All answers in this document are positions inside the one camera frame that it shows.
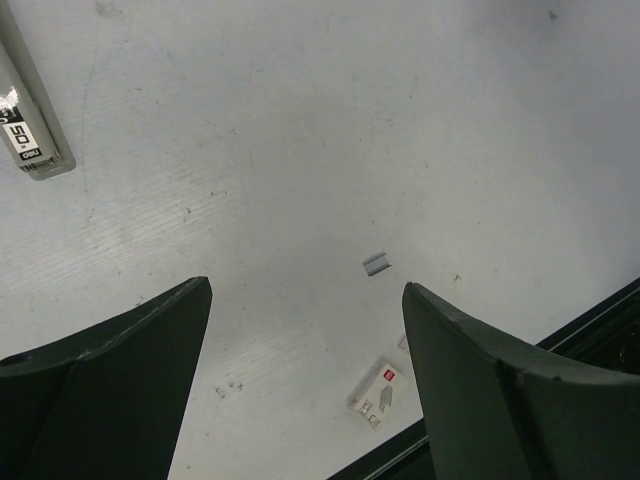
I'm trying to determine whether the strip of metal staples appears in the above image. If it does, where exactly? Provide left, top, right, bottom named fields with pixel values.
left=362, top=252, right=392, bottom=277

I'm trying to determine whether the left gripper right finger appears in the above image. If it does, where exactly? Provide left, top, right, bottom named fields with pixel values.
left=402, top=283, right=639, bottom=479

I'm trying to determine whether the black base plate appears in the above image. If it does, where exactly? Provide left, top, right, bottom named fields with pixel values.
left=338, top=282, right=639, bottom=479

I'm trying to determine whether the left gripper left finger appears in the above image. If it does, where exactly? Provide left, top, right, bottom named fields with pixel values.
left=1, top=277, right=212, bottom=479

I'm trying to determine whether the staple box with red dot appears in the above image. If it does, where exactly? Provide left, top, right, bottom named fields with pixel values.
left=346, top=352, right=422, bottom=432

